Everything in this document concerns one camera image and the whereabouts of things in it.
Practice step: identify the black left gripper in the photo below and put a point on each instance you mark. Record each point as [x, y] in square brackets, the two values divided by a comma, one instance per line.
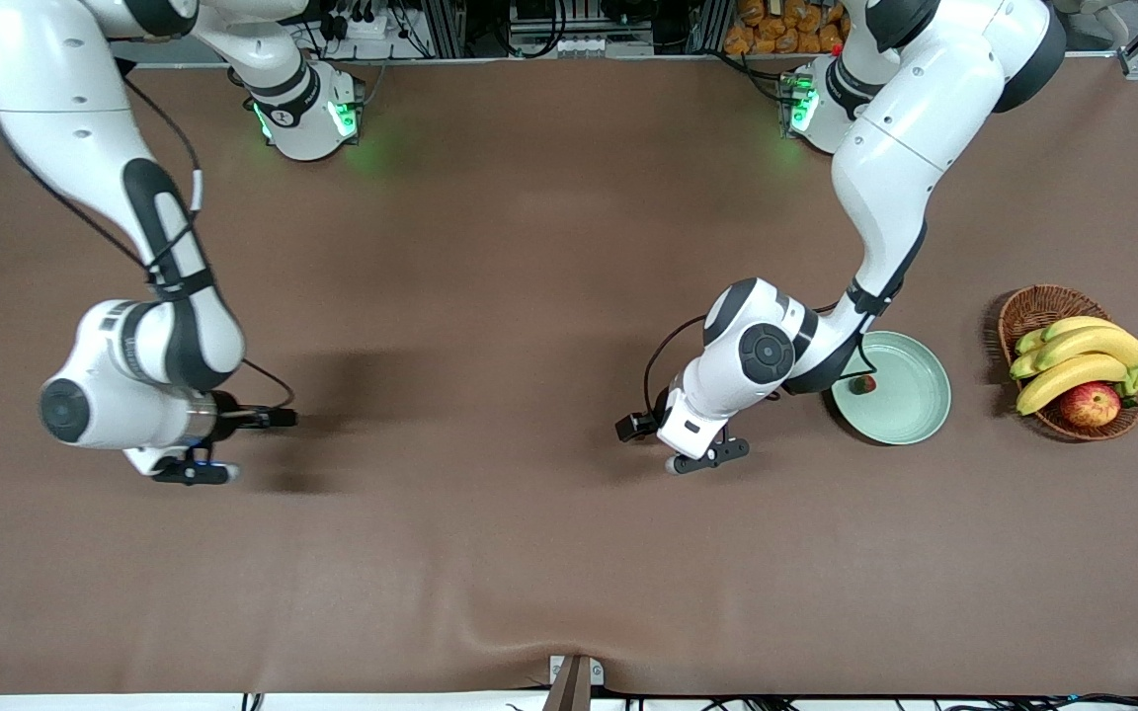
[640, 425]

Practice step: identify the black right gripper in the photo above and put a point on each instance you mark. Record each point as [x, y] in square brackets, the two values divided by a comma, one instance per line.
[230, 415]

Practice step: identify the red strawberry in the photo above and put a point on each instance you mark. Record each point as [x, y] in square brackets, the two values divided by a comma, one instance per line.
[863, 385]

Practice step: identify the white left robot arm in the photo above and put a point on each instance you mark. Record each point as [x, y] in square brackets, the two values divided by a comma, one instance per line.
[900, 158]

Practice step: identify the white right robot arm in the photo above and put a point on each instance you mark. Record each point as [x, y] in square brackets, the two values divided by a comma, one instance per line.
[55, 109]

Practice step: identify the light green round plate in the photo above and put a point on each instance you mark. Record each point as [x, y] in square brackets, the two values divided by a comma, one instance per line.
[910, 395]

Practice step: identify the brown table cloth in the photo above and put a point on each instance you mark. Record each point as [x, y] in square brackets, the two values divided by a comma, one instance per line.
[569, 296]

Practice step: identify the white terminal block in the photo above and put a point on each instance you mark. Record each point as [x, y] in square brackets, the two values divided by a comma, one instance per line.
[599, 46]

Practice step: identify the yellow banana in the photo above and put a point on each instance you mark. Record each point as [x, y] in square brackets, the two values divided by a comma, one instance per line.
[1073, 324]
[1028, 342]
[1073, 375]
[1102, 344]
[1023, 365]

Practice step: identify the white power strip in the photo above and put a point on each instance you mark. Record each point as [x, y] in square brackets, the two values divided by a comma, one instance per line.
[366, 28]

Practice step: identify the brown wicker basket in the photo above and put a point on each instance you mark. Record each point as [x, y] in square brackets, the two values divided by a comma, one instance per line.
[1038, 308]

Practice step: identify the bag of orange bread rolls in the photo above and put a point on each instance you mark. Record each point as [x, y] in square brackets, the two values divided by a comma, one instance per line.
[776, 30]

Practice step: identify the red yellow apple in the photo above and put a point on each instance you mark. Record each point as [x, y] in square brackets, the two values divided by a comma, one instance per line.
[1090, 405]

